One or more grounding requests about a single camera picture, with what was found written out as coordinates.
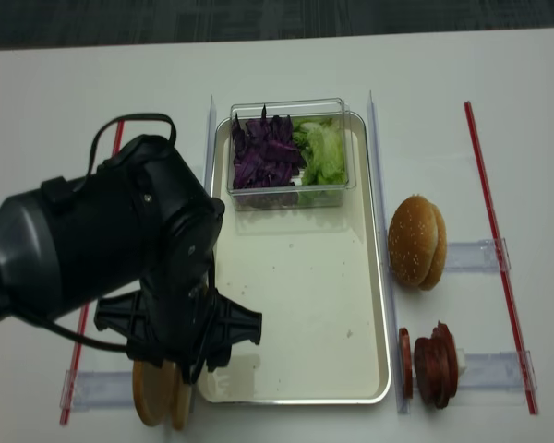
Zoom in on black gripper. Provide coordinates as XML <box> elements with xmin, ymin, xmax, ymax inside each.
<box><xmin>94</xmin><ymin>251</ymin><xmax>262</xmax><ymax>374</ymax></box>

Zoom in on thin bun bottom slice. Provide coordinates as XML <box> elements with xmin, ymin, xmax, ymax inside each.
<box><xmin>171</xmin><ymin>366</ymin><xmax>192</xmax><ymax>431</ymax></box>

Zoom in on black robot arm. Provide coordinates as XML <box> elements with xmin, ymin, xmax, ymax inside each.
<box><xmin>0</xmin><ymin>136</ymin><xmax>262</xmax><ymax>382</ymax></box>

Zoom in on green lettuce pieces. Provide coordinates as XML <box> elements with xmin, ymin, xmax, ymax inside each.
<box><xmin>293</xmin><ymin>116</ymin><xmax>347</xmax><ymax>208</ymax></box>

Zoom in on stacked dark meat slices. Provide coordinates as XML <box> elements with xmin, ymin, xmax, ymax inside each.
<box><xmin>414</xmin><ymin>322</ymin><xmax>459</xmax><ymax>410</ymax></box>

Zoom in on large bun bottom half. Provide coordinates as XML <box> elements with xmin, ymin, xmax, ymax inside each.
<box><xmin>132</xmin><ymin>361</ymin><xmax>175</xmax><ymax>427</ymax></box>

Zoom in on left lower clear crossbar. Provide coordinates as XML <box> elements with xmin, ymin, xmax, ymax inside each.
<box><xmin>60</xmin><ymin>370</ymin><xmax>134</xmax><ymax>412</ymax></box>

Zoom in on clear crossbar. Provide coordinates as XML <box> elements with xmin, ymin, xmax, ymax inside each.
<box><xmin>444</xmin><ymin>238</ymin><xmax>511</xmax><ymax>273</ymax></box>
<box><xmin>457</xmin><ymin>349</ymin><xmax>536</xmax><ymax>391</ymax></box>
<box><xmin>60</xmin><ymin>370</ymin><xmax>134</xmax><ymax>412</ymax></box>

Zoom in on white metal tray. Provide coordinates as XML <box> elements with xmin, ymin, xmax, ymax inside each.
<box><xmin>198</xmin><ymin>115</ymin><xmax>391</xmax><ymax>405</ymax></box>

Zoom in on shredded purple cabbage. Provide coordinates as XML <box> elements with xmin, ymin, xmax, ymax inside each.
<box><xmin>231</xmin><ymin>109</ymin><xmax>305</xmax><ymax>210</ymax></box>

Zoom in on left red tape strip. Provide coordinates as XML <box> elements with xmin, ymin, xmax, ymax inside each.
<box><xmin>59</xmin><ymin>122</ymin><xmax>125</xmax><ymax>426</ymax></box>

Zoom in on red tape strip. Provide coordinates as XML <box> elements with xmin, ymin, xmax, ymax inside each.
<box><xmin>464</xmin><ymin>101</ymin><xmax>539</xmax><ymax>415</ymax></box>
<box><xmin>59</xmin><ymin>122</ymin><xmax>125</xmax><ymax>426</ymax></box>

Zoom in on clear plastic food container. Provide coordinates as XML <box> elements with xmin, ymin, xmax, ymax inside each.
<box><xmin>226</xmin><ymin>98</ymin><xmax>355</xmax><ymax>210</ymax></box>

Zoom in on single red sausage slice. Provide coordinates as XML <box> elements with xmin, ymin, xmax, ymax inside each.
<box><xmin>399</xmin><ymin>328</ymin><xmax>413</xmax><ymax>400</ymax></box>

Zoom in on right long clear divider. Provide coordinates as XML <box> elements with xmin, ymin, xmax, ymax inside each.
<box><xmin>367</xmin><ymin>91</ymin><xmax>410</xmax><ymax>415</ymax></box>

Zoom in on front sesame bun top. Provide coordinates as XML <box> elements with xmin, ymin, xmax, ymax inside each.
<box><xmin>388</xmin><ymin>196</ymin><xmax>438</xmax><ymax>287</ymax></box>

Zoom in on sesame bun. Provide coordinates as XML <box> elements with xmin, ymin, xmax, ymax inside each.
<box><xmin>388</xmin><ymin>196</ymin><xmax>438</xmax><ymax>287</ymax></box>
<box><xmin>419</xmin><ymin>205</ymin><xmax>447</xmax><ymax>291</ymax></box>

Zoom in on rear sesame bun top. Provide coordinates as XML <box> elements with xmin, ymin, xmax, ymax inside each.
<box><xmin>419</xmin><ymin>205</ymin><xmax>447</xmax><ymax>291</ymax></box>

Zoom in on right upper clear crossbar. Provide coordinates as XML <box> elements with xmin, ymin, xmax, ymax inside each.
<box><xmin>444</xmin><ymin>238</ymin><xmax>511</xmax><ymax>273</ymax></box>

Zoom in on right lower clear crossbar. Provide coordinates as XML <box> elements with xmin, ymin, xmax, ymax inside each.
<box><xmin>457</xmin><ymin>349</ymin><xmax>536</xmax><ymax>391</ymax></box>

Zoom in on right red tape strip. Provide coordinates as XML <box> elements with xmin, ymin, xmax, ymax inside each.
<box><xmin>464</xmin><ymin>101</ymin><xmax>539</xmax><ymax>415</ymax></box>

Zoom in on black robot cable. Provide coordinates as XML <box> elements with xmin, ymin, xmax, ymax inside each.
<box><xmin>27</xmin><ymin>113</ymin><xmax>218</xmax><ymax>387</ymax></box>

